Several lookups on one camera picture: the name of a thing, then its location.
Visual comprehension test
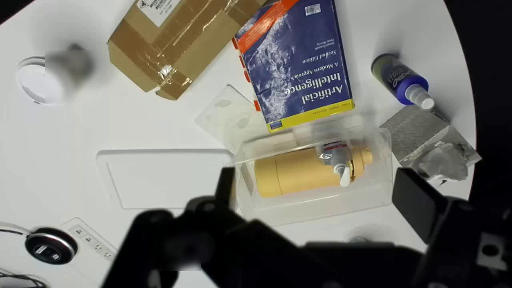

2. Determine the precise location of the brown cardboard box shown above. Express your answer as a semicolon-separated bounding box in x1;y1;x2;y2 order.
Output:
107;0;265;101

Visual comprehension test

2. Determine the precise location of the tan cylindrical bottle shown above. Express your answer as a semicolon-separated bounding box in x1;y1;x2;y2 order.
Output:
254;145;374;198

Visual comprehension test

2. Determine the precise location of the grey tissue box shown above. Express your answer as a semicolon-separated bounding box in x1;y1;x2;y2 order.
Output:
382;105;481;185

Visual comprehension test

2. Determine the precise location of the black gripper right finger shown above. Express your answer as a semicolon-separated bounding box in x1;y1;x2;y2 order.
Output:
392;168;449;245

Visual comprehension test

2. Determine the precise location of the clear plastic container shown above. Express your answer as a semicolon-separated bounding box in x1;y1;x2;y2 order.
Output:
235;117;393;225

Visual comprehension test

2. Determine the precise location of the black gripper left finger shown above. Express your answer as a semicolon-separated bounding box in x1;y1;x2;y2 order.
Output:
214;166;235;206

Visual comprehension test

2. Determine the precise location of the blue Artificial Intelligence book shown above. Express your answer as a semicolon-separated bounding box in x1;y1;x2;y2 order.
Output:
233;0;355;131

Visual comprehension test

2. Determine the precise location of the clear plastic container lid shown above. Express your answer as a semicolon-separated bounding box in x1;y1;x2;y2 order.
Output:
195;85;265;149

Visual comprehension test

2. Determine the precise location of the blue spray bottle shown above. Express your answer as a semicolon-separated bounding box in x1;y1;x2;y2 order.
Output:
371;54;435;110

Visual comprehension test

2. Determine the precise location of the white paper cup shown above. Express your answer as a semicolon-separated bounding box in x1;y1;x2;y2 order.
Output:
14;45;94;105

